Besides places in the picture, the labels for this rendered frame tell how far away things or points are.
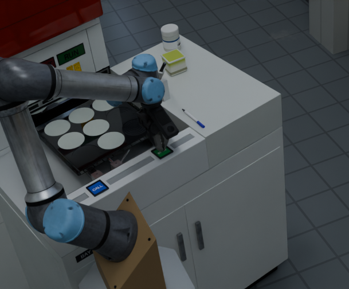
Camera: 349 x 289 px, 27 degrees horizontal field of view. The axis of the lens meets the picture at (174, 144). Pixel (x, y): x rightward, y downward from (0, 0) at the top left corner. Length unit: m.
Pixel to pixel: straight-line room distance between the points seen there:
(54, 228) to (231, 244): 1.06
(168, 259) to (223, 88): 0.73
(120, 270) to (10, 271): 1.17
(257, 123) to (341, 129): 1.45
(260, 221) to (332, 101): 1.46
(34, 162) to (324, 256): 1.69
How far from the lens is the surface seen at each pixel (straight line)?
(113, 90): 2.00
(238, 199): 2.75
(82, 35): 2.78
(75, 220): 1.96
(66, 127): 2.75
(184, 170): 2.47
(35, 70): 1.89
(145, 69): 2.21
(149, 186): 2.41
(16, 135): 2.02
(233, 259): 2.94
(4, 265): 3.15
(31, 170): 2.05
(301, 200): 3.59
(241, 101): 2.60
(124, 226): 2.04
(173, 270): 2.24
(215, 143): 2.51
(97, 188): 2.34
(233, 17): 5.09
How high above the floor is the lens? 2.50
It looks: 39 degrees down
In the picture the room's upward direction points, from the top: 9 degrees counter-clockwise
